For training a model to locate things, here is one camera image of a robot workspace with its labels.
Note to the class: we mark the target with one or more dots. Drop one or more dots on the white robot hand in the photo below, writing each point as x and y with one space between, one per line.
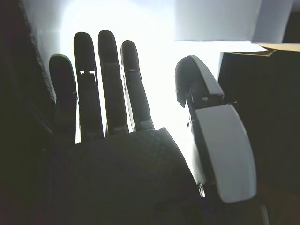
117 175

